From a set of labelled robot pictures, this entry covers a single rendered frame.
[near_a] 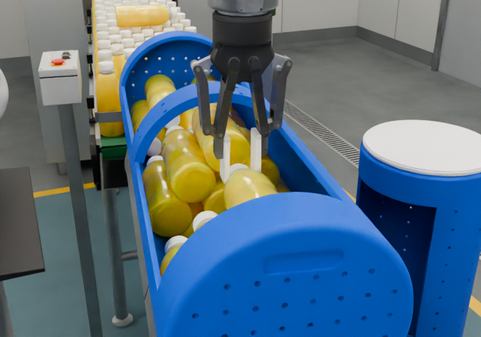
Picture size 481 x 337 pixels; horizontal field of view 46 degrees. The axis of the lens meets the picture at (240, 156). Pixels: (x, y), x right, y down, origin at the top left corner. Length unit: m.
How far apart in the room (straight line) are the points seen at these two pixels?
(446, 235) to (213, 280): 0.75
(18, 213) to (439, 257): 0.82
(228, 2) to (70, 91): 0.98
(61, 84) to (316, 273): 1.14
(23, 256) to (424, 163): 0.76
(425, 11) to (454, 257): 4.66
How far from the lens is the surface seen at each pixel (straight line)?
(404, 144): 1.26
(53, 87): 1.61
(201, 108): 0.74
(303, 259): 0.58
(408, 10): 6.00
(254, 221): 0.57
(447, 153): 1.25
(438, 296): 1.32
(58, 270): 2.70
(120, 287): 2.24
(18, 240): 1.00
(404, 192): 1.18
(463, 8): 5.36
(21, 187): 1.17
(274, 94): 0.77
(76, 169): 1.79
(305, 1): 6.35
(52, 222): 3.06
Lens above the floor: 1.52
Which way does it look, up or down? 25 degrees down
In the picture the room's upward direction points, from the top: straight up
